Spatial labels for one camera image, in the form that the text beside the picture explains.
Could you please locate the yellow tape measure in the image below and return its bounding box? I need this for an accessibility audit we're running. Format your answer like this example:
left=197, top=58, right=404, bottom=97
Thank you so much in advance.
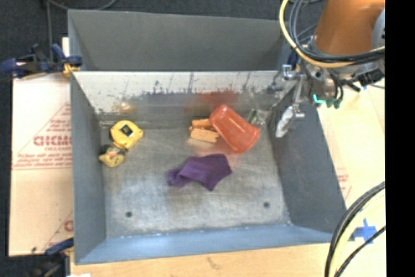
left=109, top=119, right=145, bottom=151

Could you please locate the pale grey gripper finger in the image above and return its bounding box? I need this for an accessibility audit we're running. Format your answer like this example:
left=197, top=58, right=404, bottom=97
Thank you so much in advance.
left=275, top=108, right=294, bottom=139
left=290, top=104, right=306, bottom=121

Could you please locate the tan toy bread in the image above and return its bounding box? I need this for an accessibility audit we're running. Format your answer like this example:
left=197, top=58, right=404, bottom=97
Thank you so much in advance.
left=189, top=127, right=219, bottom=145

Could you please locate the orange toy carrot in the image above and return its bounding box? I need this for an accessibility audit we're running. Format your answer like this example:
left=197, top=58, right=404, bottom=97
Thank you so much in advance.
left=191, top=118, right=214, bottom=130

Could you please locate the grey metal bin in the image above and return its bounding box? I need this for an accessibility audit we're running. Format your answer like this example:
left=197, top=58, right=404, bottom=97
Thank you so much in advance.
left=67, top=8, right=348, bottom=265

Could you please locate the small yellow toy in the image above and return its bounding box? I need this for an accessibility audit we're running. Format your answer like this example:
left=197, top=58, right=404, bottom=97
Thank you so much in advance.
left=98, top=143, right=128, bottom=169

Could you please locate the brown cardboard board, red print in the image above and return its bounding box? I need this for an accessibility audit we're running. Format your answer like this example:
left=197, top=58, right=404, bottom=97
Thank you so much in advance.
left=8, top=70, right=76, bottom=258

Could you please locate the black cylinder on white bracket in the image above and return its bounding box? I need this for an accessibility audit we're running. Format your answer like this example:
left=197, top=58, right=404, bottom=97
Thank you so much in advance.
left=350, top=68, right=385, bottom=91

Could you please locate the clear plastic bottle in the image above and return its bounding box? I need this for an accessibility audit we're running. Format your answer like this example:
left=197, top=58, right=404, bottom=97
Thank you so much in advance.
left=247, top=108, right=272, bottom=128

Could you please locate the purple cloth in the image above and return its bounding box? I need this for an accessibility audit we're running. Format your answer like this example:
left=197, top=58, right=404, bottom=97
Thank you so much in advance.
left=167, top=153, right=233, bottom=192

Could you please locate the orange plastic cup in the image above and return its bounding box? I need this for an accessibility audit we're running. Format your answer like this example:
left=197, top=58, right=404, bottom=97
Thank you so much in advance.
left=208, top=103, right=261, bottom=154

